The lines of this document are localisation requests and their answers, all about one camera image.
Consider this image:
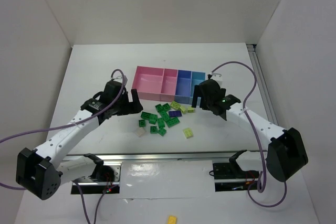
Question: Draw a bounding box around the lime lego brick small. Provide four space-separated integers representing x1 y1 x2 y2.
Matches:
179 106 187 114

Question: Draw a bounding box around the white lego brick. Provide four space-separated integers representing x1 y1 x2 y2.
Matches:
134 127 146 137

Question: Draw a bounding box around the green lego long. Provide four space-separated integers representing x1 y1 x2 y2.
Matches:
141 111 158 121
158 110 171 122
166 118 180 127

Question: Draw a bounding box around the lime lego brick front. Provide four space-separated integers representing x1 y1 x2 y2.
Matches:
183 127 194 139

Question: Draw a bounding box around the purple lego brick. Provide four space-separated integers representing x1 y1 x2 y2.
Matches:
169 110 182 118

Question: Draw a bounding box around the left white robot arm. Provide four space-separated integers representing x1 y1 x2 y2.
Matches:
16 80 143 200

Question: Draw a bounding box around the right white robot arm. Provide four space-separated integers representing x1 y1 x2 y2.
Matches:
192 79 308 182

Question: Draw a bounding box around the green lego small left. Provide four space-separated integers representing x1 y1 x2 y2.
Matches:
139 119 146 127

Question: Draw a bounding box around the large pink bin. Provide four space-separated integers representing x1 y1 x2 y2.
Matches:
132 66 164 101

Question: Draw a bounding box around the small pink bin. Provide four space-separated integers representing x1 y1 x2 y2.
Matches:
160 68 178 102

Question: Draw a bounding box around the yellow lego brick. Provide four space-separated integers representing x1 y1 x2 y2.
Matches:
167 215 177 224

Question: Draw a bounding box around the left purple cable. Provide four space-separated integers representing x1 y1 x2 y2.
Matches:
0 69 127 224

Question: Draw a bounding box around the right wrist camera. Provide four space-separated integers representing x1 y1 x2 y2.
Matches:
208 73 223 86

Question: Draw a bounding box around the aluminium rail front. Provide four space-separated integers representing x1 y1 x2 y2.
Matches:
62 151 268 162

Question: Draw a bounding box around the aluminium rail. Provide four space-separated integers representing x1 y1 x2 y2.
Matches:
62 151 268 162
246 44 278 125

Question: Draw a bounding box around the aluminium rail right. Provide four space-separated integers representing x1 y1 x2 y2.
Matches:
246 44 278 125

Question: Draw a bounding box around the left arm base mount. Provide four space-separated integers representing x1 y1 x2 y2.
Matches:
66 153 121 195

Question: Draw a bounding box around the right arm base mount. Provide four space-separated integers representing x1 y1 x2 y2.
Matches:
208 150 259 192

